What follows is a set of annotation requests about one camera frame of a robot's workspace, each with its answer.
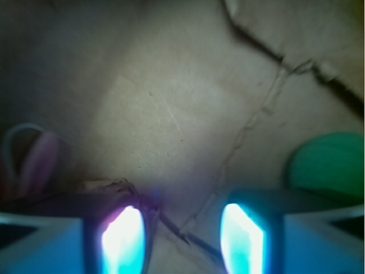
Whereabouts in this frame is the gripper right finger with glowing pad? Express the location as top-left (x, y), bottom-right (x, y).
top-left (220, 189), bottom-right (364, 273)

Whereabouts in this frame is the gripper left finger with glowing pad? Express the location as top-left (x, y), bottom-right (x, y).
top-left (1, 194), bottom-right (147, 273)

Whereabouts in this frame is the green textured ball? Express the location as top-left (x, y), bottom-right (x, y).
top-left (286, 132), bottom-right (364, 199)

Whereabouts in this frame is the pink plush bunny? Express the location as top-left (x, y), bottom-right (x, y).
top-left (1, 123), bottom-right (60, 200)

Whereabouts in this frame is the crumpled brown paper bag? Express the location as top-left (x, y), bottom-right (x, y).
top-left (1, 1), bottom-right (364, 273)

